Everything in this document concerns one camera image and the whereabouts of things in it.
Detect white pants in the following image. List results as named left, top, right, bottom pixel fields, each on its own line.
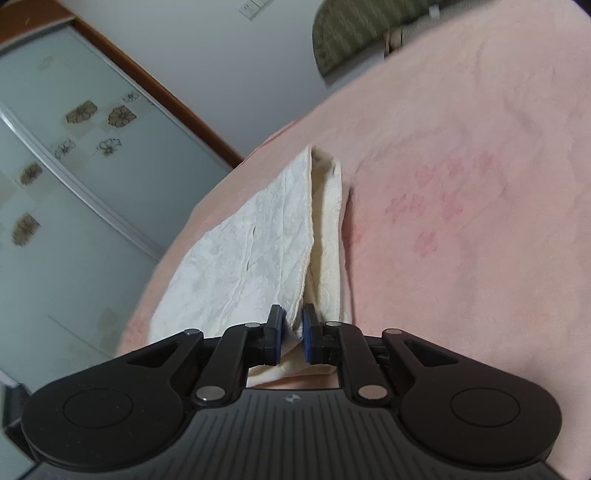
left=148, top=145, right=356, bottom=389

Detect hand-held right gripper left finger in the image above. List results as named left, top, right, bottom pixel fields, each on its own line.
left=127, top=305, right=286, bottom=406

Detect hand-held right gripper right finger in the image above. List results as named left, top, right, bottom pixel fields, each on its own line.
left=301, top=303, right=462, bottom=403

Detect brown wooden wardrobe frame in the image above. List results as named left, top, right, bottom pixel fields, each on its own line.
left=0, top=0, right=245, bottom=168

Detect pink blanket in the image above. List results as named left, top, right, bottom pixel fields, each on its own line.
left=115, top=0, right=591, bottom=480

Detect glass wardrobe door floral print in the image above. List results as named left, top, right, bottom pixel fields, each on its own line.
left=0, top=23, right=232, bottom=480

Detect white wall switch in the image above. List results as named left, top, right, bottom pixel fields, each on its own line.
left=237, top=0, right=273, bottom=21

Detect olive green quilted headboard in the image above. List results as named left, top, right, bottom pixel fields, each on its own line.
left=311, top=0, right=437, bottom=78

